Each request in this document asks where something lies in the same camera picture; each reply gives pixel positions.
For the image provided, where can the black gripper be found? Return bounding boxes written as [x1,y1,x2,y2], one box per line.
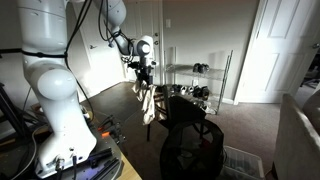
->
[128,59,158,88]

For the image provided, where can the cream cloth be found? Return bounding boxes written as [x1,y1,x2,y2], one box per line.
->
[131,79,168,126]

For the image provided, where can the black wooden chair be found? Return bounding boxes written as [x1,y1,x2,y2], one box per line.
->
[146,84,208,143]

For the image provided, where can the black shoe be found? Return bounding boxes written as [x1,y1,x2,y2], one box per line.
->
[199,63,211,74]
[200,85,211,101]
[192,62,202,74]
[192,85,203,100]

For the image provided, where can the black orange clamp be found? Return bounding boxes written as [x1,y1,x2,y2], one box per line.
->
[99,124,127,145]
[96,114,117,133]

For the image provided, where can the white door with lever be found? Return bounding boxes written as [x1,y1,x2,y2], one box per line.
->
[66,0,129,98]

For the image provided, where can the white door with knobs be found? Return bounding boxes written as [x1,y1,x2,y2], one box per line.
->
[131,0,165,86]

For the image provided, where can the black mesh hamper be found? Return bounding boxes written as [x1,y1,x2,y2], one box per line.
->
[159,119,226,180]

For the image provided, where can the clear plastic bin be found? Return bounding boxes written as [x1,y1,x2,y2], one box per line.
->
[219,144,266,180]

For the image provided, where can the white panel door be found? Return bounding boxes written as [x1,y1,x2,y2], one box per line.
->
[233,0,320,105]

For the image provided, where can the black tripod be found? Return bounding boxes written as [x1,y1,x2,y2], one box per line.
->
[0,81,27,141]

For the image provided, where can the grey sofa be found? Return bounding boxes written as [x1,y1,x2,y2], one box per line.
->
[272,89,320,180]

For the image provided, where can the chrome wire shoe rack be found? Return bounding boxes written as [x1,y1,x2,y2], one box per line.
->
[164,46,234,116]

